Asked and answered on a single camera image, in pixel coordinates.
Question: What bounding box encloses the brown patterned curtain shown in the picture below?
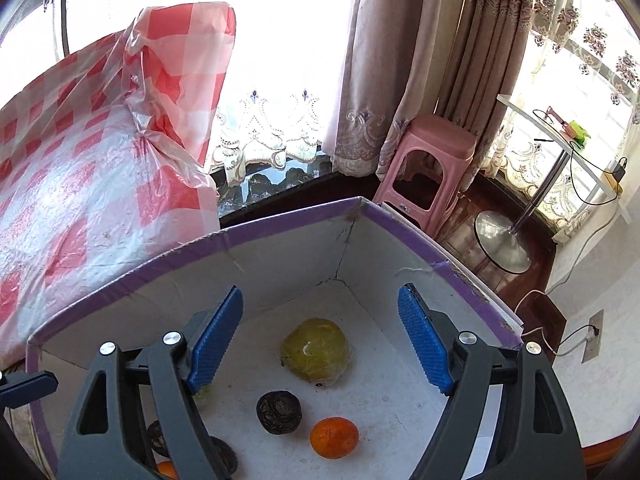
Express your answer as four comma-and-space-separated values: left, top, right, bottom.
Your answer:
435, 0, 541, 181

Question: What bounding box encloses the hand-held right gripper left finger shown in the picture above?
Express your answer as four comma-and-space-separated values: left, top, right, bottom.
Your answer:
57, 285, 244, 480

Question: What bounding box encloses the purple and white cardboard box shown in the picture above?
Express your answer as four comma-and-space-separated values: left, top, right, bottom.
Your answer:
25, 196, 525, 480

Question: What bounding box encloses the red checkered plastic tablecloth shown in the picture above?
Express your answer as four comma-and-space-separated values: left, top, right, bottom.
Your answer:
0, 2, 237, 368

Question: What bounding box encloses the white cable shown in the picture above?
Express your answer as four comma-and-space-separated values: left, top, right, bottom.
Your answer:
514, 200, 622, 357

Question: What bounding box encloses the pink-beige embroidered curtain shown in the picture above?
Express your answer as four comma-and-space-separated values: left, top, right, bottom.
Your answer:
322, 0, 451, 177

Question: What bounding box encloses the black cable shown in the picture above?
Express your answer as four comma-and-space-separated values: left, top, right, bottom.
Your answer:
569, 149, 621, 207

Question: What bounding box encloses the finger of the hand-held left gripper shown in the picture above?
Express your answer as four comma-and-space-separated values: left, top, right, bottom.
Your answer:
0, 370, 58, 408

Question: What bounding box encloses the black stone window sill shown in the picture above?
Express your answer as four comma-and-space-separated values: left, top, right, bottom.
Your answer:
217, 155, 381, 231

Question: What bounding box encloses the sheer floral lace curtain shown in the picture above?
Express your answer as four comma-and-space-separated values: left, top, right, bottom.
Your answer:
487, 0, 640, 243
207, 85, 343, 173

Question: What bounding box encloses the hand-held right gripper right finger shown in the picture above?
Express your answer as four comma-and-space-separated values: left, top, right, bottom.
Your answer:
397, 283, 587, 480

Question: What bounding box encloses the wall socket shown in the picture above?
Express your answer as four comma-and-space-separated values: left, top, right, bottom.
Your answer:
581, 309, 605, 364

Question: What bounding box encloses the glass table with chrome stand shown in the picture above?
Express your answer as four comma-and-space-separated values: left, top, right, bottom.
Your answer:
474, 92, 633, 275

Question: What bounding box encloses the dark wrinkled passion fruit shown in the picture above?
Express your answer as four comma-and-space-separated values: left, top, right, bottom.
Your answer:
146, 420, 174, 458
256, 391, 302, 435
210, 436, 239, 476

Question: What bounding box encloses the plastic-wrapped large green pear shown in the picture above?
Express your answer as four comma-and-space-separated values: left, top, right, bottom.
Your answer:
280, 317, 351, 388

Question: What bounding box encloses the pink plastic stool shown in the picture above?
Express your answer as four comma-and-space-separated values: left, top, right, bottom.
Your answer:
372, 114, 477, 228

